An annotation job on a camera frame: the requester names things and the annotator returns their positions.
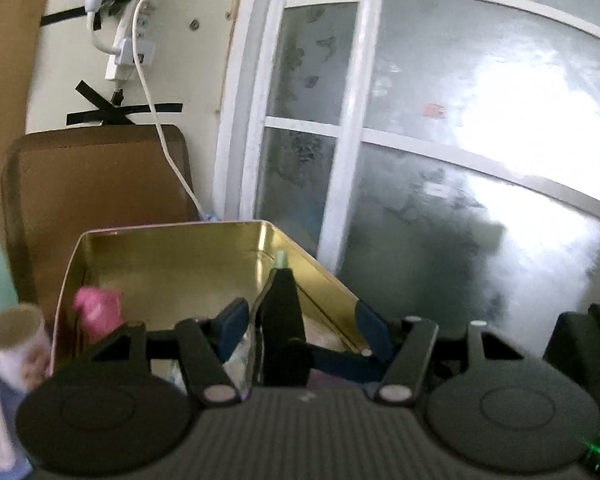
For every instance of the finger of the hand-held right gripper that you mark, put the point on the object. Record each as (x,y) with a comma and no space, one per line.
(282,320)
(340,362)

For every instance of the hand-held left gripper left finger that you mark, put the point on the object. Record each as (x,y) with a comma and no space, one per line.
(232,325)

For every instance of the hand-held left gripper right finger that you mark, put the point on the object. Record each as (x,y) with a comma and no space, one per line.
(374,332)

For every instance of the pink biscuit tin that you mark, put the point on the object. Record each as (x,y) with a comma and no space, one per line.
(180,260)

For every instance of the pink knitted cloth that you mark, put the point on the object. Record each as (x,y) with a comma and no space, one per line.
(97,310)

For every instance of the white printed cup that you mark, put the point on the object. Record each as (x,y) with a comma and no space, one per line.
(17,355)

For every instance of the red window sticker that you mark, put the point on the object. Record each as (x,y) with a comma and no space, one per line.
(434,111)

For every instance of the black tape strips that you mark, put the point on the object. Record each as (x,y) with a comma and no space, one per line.
(150,109)

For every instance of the black plug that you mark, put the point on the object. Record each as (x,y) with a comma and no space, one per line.
(117,96)

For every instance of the white window frame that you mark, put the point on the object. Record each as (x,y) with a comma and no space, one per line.
(352,110)

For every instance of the wood pattern wall sheet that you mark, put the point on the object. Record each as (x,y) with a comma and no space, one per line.
(5,60)

